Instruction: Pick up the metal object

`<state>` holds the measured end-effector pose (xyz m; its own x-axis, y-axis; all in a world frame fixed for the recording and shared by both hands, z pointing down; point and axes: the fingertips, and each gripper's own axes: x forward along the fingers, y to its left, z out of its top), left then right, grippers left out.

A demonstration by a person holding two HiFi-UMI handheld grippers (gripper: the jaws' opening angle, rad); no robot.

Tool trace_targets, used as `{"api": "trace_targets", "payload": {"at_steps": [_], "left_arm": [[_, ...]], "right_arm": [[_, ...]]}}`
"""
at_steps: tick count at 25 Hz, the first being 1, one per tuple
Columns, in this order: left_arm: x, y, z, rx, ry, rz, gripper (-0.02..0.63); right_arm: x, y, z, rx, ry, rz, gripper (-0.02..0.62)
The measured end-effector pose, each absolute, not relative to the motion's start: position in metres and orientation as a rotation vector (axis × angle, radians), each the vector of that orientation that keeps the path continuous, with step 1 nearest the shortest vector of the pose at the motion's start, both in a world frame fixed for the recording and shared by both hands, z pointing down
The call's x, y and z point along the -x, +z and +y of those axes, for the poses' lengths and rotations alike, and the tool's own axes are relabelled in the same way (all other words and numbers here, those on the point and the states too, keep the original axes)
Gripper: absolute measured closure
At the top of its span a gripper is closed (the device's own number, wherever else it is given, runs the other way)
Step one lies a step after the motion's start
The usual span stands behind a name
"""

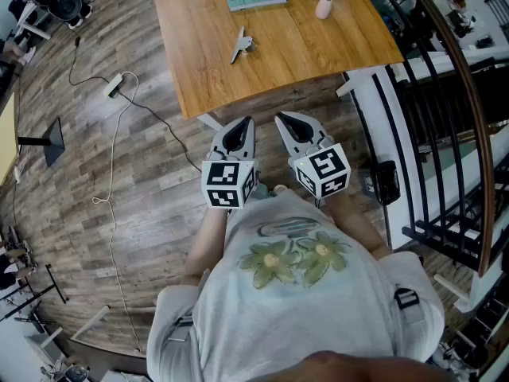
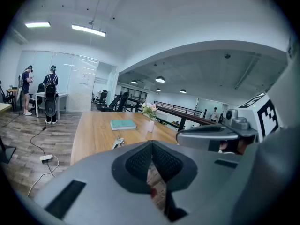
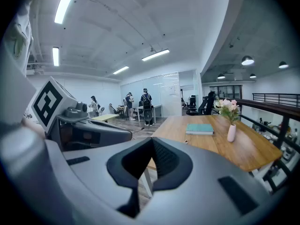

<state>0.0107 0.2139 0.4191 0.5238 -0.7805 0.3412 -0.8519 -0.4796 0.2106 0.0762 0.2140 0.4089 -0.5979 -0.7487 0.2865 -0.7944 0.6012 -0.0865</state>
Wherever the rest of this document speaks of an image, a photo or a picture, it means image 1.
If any black bag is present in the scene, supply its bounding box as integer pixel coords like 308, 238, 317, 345
373, 160, 401, 205

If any black folding stand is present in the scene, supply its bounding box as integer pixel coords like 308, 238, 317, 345
0, 263, 68, 322

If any white power strip with cable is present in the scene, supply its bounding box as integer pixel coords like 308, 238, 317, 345
68, 33, 203, 173

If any white power cable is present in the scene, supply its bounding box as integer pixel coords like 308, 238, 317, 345
91, 71, 142, 353

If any person's right forearm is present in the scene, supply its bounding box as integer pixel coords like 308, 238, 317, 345
324, 191, 393, 260

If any grey backpack strap with buckle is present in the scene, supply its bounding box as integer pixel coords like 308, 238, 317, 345
393, 287, 425, 325
169, 308, 200, 344

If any black metal railing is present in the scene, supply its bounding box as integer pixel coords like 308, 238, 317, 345
345, 0, 509, 274

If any person's white flower-print shirt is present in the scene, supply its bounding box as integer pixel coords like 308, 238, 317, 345
146, 191, 445, 382

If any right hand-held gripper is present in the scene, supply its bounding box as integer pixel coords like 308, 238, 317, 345
274, 111, 352, 200

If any black desk pedestal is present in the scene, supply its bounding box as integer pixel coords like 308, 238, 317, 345
17, 117, 66, 169

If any person's left forearm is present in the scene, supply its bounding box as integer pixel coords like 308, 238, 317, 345
183, 203, 231, 288

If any white table leg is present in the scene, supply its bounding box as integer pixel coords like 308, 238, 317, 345
336, 76, 359, 99
196, 111, 226, 133

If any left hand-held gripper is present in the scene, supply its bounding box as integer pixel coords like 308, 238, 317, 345
200, 116, 260, 210

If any brown wooden handrail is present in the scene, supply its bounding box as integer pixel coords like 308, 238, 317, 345
397, 0, 496, 278

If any yellow top desk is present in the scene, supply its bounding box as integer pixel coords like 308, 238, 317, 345
0, 93, 21, 186

